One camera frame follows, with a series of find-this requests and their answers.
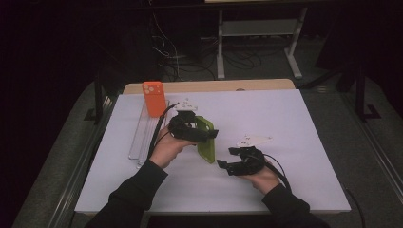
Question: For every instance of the person's right hand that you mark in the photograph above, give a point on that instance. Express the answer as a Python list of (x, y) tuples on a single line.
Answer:
[(263, 180)]

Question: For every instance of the orange phone case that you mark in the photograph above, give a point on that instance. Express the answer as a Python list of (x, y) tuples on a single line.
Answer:
[(154, 99)]

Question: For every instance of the black metal stand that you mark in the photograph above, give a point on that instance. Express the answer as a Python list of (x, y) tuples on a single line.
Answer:
[(361, 95), (98, 101)]

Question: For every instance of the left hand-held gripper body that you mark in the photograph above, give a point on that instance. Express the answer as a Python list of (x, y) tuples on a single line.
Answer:
[(182, 128)]

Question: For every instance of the green cartoon phone case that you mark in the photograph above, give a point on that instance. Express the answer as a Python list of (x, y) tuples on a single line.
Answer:
[(207, 150)]

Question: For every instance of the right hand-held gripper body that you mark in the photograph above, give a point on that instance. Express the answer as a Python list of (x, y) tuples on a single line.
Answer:
[(248, 163)]

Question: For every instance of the clear plastic rack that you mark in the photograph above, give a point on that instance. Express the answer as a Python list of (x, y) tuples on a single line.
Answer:
[(144, 139)]

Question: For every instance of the person's left hand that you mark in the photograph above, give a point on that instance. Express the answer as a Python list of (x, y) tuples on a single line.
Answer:
[(166, 148)]

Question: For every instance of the white metal desk frame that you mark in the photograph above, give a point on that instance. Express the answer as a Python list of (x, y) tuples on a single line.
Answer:
[(258, 28)]

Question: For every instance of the grey metal rail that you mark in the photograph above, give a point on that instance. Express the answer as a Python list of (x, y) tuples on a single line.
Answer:
[(374, 139), (76, 190)]

